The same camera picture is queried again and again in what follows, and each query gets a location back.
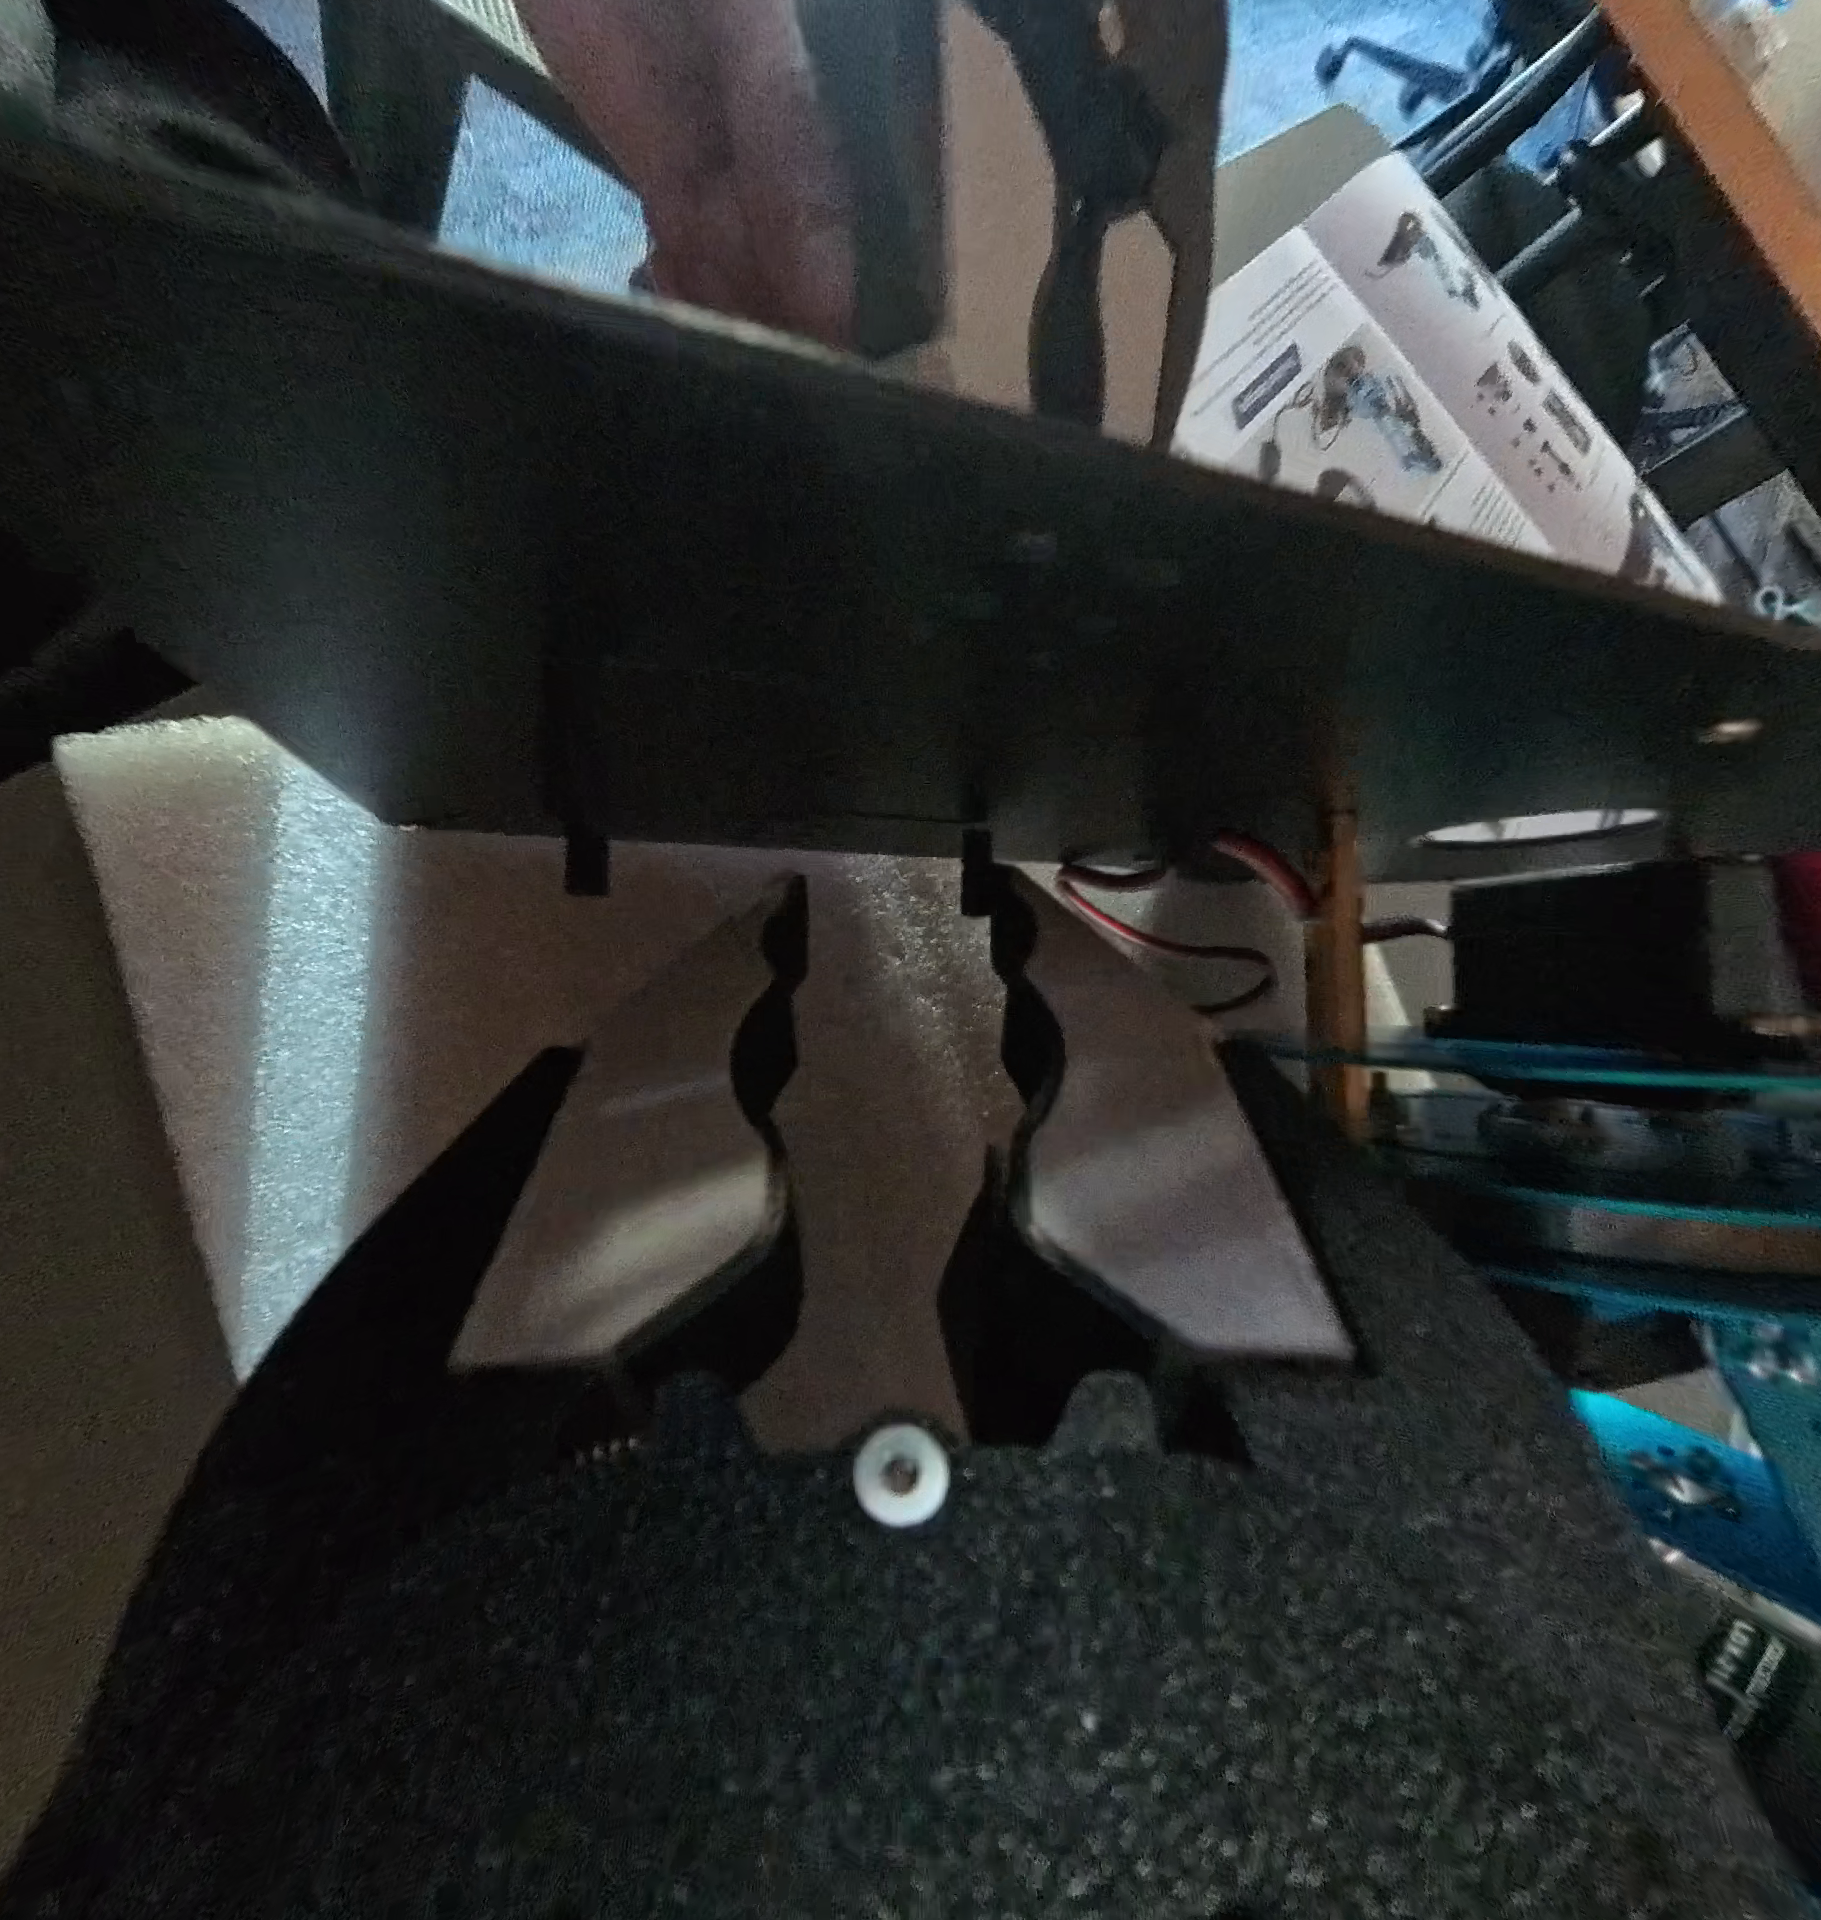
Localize servo cable with black connector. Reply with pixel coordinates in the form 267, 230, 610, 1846
1061, 832, 1318, 1014

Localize person's black clothing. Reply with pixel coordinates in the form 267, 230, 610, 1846
0, 0, 358, 812

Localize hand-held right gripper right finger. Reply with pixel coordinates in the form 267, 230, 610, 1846
985, 870, 1355, 1362

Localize grey mesh chair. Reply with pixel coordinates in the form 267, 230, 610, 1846
317, 0, 658, 294

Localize printed instruction manual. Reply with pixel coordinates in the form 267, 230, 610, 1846
1171, 150, 1723, 602

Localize brown wooden table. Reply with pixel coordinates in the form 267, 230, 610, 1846
1427, 0, 1821, 542

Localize person's left forearm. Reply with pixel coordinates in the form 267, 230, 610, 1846
525, 0, 858, 349

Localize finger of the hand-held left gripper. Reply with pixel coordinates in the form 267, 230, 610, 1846
935, 0, 1104, 425
1096, 150, 1189, 450

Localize black swivel chair base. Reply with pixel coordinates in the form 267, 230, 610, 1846
1316, 27, 1470, 121

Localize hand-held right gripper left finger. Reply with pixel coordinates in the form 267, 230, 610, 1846
450, 877, 810, 1370

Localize white foam sheet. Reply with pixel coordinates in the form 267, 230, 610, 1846
51, 719, 1453, 1383

